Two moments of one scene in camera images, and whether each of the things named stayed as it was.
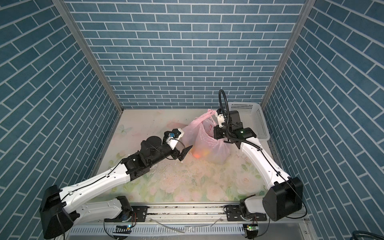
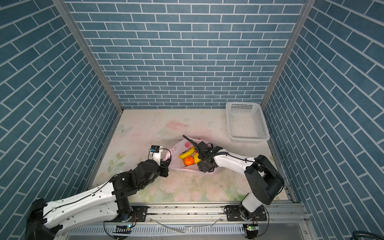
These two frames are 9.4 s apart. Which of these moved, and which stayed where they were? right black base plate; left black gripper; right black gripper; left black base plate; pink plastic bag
Moved: pink plastic bag; left black gripper; right black gripper
Stayed: left black base plate; right black base plate
